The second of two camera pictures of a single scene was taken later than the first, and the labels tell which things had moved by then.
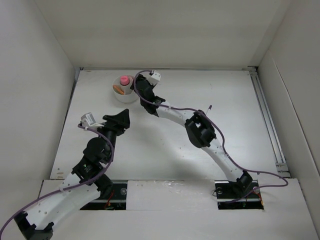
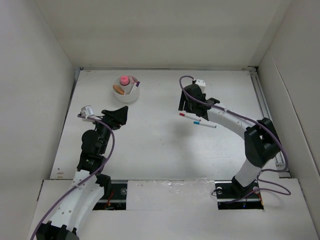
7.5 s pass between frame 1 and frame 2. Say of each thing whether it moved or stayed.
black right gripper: moved
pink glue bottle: stayed
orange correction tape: stayed
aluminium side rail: stayed
